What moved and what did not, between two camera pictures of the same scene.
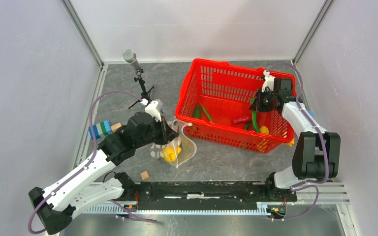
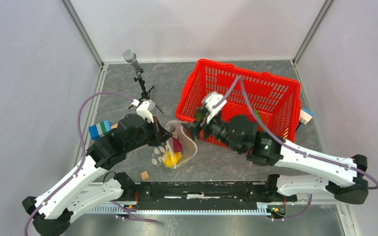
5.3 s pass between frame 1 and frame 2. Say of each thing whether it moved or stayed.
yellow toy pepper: moved
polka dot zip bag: stayed
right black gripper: moved
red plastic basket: stayed
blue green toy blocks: stayed
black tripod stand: stayed
